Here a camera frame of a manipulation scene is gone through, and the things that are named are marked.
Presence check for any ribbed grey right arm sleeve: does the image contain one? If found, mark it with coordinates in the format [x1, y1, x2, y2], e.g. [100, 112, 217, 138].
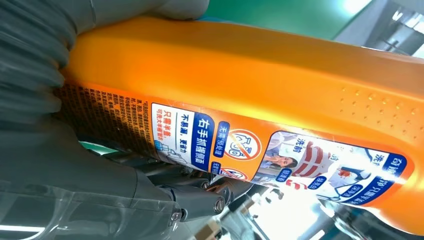
[0, 0, 78, 128]

